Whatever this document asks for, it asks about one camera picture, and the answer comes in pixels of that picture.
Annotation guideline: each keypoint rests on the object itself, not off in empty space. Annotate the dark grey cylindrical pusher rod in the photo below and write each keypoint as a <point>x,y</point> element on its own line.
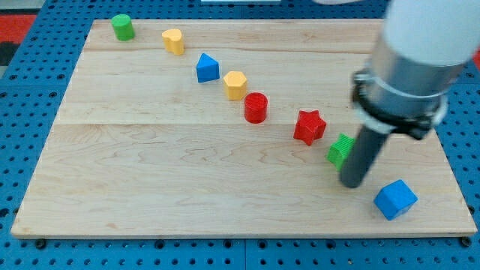
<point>367,146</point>

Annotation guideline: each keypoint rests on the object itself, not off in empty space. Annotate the red star block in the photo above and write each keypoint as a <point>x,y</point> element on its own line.
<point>309,126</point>

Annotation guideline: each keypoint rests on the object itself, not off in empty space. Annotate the red cylinder block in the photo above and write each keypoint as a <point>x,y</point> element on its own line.
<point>255,107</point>

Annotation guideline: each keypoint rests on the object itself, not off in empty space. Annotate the blue cube block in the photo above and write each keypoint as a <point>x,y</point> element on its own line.
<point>395,199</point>

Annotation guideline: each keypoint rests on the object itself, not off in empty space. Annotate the green cylinder block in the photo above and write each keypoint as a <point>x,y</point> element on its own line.
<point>123,27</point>

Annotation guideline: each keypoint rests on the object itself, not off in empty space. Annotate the blue triangle block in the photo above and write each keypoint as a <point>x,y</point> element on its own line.
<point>207,69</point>

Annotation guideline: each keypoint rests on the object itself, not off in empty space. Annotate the yellow hexagon block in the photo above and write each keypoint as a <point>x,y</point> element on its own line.
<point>235,85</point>

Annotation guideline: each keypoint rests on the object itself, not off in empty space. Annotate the yellow heart block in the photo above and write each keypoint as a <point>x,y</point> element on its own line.
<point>173,41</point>

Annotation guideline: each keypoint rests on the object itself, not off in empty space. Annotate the green star block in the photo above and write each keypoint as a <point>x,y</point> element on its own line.
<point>340,150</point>

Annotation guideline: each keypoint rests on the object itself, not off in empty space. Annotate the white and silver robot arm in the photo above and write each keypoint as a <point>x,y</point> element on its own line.
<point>422,47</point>

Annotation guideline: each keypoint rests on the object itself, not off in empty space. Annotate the light wooden board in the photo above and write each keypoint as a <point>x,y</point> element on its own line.
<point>140,150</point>

